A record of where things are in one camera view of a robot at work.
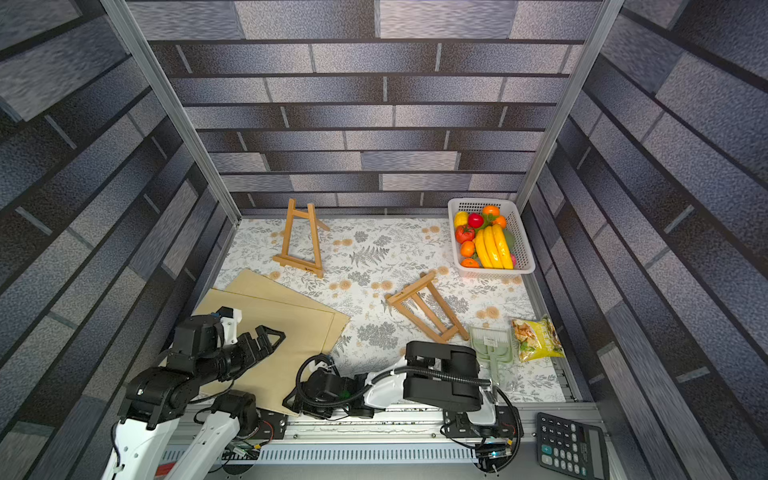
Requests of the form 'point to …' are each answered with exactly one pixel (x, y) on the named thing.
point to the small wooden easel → (290, 262)
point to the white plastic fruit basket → (523, 255)
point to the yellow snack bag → (537, 340)
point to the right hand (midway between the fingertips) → (284, 407)
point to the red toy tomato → (464, 234)
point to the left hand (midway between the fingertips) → (275, 342)
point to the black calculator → (572, 448)
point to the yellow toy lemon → (460, 218)
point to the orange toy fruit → (491, 209)
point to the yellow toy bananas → (492, 248)
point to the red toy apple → (475, 220)
